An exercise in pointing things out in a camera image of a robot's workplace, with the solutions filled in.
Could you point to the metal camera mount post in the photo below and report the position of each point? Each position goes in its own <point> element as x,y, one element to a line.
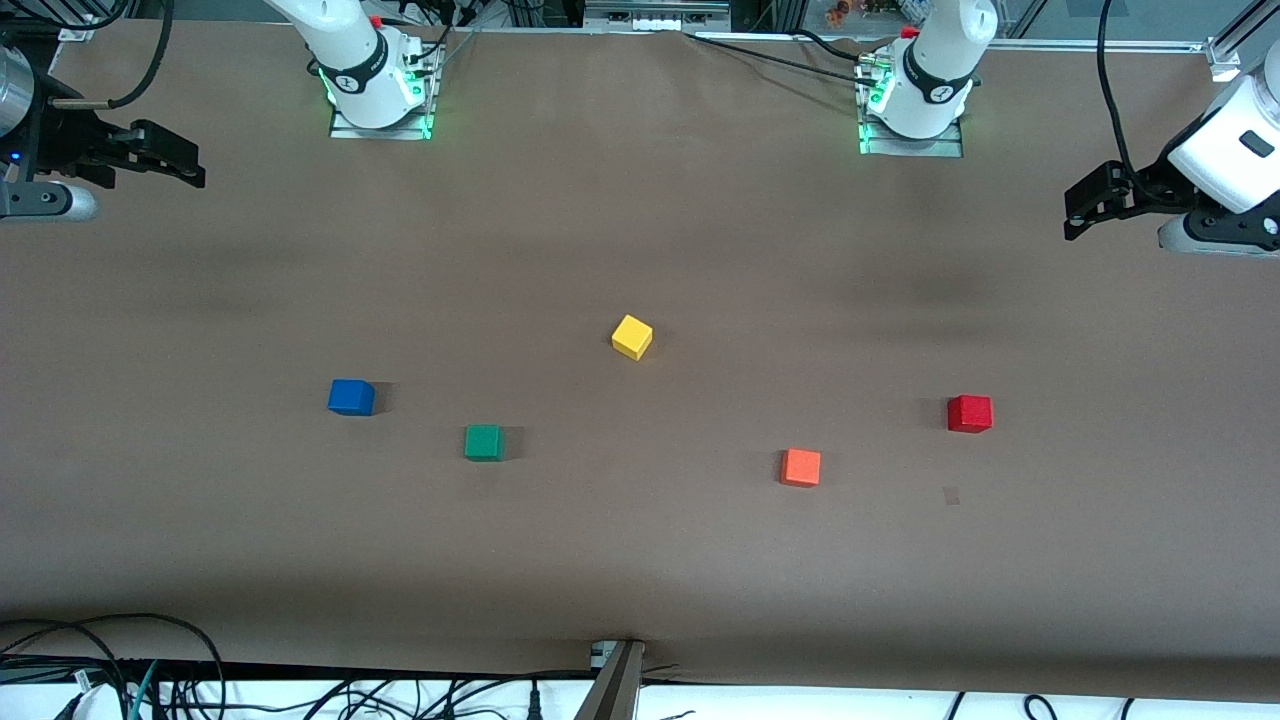
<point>615,690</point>

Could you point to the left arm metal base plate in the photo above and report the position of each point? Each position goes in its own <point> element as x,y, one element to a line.
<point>915,148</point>

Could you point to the black power plug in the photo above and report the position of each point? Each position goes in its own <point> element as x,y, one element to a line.
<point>535,700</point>

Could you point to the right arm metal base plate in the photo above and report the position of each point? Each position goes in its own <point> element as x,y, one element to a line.
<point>380,133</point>

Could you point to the yellow cube block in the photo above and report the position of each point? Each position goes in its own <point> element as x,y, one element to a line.
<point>632,338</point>

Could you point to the green cube block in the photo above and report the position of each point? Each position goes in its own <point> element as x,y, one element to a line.
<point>484,443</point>

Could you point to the orange cube block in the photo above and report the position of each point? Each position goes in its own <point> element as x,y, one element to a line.
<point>800,468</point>

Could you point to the table cover sheet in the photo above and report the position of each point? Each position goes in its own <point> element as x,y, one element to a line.
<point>640,550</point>

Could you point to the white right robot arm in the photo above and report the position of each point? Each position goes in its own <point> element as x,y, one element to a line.
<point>360,70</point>

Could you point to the red cube block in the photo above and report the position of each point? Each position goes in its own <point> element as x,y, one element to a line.
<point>970,414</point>

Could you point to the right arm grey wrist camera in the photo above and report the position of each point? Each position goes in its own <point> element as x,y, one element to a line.
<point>50,203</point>

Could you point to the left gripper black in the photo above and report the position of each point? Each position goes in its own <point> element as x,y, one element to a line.
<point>1148,187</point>

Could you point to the blue cube block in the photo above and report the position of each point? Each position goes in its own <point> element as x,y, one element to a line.
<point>350,398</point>

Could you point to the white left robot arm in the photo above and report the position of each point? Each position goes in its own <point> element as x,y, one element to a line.
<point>935,90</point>

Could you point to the grey socket strip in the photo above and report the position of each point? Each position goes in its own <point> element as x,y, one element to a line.
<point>655,15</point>

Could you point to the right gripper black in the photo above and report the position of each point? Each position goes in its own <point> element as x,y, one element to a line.
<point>62,143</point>

